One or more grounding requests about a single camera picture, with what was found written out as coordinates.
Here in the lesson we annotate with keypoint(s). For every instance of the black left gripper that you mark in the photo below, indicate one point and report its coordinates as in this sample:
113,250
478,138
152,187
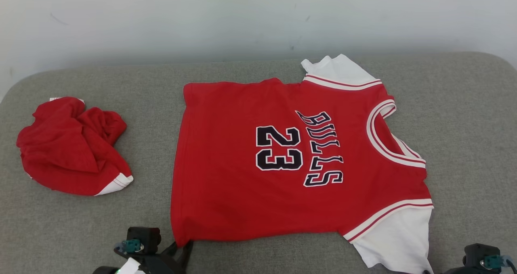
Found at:
155,266

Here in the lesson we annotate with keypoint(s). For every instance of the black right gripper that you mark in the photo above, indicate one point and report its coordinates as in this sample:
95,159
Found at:
464,270

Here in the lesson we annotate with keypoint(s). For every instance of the red Bulls 23 jersey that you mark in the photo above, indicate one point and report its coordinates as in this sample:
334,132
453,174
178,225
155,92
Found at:
234,177

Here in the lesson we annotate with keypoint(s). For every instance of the red shorts white trim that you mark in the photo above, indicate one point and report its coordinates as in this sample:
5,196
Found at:
64,157

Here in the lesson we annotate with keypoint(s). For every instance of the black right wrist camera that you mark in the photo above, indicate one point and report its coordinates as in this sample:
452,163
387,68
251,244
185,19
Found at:
480,256

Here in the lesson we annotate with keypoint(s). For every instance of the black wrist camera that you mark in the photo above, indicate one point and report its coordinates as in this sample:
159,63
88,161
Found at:
480,256
143,237

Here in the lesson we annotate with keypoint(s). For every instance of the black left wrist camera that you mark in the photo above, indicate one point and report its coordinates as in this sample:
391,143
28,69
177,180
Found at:
143,237

